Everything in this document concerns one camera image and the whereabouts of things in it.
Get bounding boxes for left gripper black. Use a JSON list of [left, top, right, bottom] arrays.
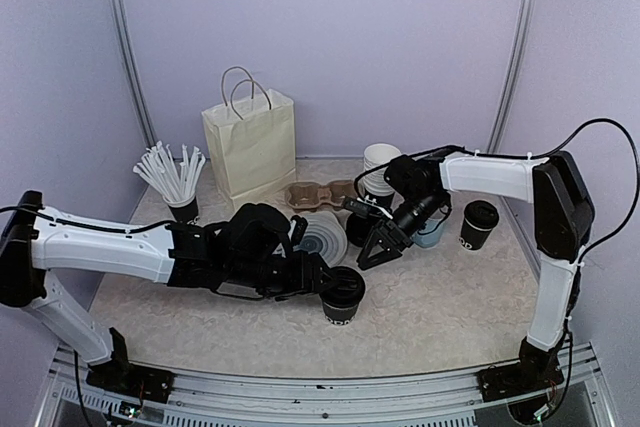
[[226, 249, 339, 301]]

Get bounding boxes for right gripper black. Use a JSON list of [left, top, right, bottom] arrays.
[[358, 190, 446, 270]]

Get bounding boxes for brown cardboard cup carrier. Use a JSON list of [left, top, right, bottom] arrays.
[[284, 180, 356, 211]]

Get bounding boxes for black paper coffee cup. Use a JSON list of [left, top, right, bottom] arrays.
[[458, 219, 493, 251], [322, 301, 359, 326]]

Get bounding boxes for cream paper bag with handles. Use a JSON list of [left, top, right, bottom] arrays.
[[201, 66, 297, 211]]

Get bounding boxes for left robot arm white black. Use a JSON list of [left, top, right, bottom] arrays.
[[1, 191, 340, 392]]

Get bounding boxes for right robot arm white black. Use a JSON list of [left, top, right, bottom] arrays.
[[356, 119, 639, 372]]

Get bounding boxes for stack of black lids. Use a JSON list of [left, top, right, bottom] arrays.
[[346, 213, 380, 248]]

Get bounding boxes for light blue ceramic mug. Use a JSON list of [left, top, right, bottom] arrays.
[[412, 219, 445, 249]]

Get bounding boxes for grey spiral pattern plate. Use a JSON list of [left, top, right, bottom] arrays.
[[294, 211, 348, 267]]

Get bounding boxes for stack of paper cups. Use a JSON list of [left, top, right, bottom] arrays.
[[362, 143, 402, 197]]

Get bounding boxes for cup of white straws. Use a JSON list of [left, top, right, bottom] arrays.
[[132, 141, 207, 224]]

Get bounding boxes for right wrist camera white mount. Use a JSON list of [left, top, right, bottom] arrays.
[[342, 197, 392, 219]]

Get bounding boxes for aluminium front rail frame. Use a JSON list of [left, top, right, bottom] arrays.
[[34, 341, 614, 427]]

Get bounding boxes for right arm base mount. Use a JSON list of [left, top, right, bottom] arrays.
[[476, 362, 564, 402]]

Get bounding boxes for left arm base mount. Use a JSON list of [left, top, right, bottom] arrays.
[[86, 363, 174, 404]]

